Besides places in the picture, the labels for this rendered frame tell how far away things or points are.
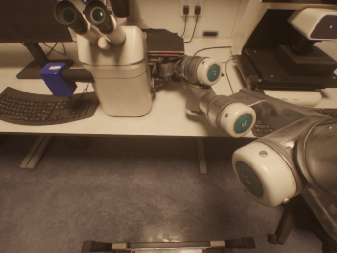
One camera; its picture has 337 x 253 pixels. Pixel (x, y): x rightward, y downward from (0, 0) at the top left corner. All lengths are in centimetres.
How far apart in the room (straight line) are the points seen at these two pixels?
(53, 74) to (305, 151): 60
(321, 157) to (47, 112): 80
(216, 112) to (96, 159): 124
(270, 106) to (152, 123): 39
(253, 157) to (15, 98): 93
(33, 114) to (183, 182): 101
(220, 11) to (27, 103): 118
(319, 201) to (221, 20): 115
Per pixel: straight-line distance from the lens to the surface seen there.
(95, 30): 48
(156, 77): 69
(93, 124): 66
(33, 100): 89
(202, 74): 48
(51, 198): 152
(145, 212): 124
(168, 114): 63
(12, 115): 88
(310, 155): 24
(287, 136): 29
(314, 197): 101
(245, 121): 39
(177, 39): 69
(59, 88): 61
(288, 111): 39
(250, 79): 70
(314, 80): 87
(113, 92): 56
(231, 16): 129
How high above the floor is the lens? 121
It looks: 51 degrees down
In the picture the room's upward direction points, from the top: straight up
